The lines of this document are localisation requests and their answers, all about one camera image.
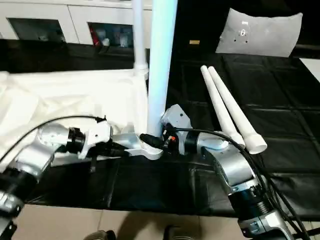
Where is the white plastic table top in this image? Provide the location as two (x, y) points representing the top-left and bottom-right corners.
(0, 66), (165, 168)

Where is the white plastic table leg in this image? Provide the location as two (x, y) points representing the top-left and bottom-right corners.
(207, 66), (269, 155)
(145, 0), (179, 138)
(131, 0), (149, 78)
(200, 64), (246, 149)

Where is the dark left robot leg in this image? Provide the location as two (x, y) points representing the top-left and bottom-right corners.
(88, 229), (118, 240)

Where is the dark robot leg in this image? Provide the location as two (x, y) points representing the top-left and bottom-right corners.
(163, 224), (194, 240)
(88, 229), (118, 240)

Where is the dark right robot leg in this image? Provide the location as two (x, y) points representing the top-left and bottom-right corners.
(163, 224), (194, 240)

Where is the black mat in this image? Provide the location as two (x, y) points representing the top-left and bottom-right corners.
(0, 38), (320, 222)

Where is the white cabinet with glass doors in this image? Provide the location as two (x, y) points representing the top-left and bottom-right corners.
(0, 0), (154, 49)

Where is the white flat panel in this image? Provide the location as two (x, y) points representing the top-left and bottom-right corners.
(298, 56), (320, 84)

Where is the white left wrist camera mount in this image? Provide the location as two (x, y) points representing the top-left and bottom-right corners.
(77, 116), (113, 161)

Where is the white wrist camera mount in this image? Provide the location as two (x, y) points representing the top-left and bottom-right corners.
(77, 116), (113, 161)
(159, 104), (195, 156)

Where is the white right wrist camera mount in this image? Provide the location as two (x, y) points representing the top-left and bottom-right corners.
(159, 104), (195, 156)

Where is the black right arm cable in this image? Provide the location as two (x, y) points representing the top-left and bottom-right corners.
(174, 126), (311, 240)

